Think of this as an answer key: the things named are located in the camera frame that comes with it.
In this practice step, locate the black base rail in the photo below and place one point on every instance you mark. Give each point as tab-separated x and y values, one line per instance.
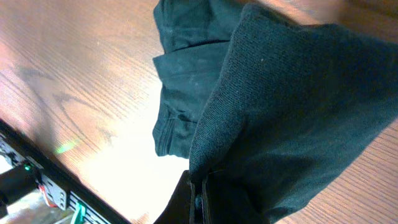
59	188

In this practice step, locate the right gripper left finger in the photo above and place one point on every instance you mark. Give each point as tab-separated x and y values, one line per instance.
178	209

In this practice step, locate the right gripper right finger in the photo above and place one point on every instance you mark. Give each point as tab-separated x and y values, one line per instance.
227	203

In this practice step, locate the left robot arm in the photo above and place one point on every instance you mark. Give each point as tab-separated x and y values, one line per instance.
15	184

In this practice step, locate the dark teal t-shirt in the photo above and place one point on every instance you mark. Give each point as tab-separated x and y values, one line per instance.
279	108

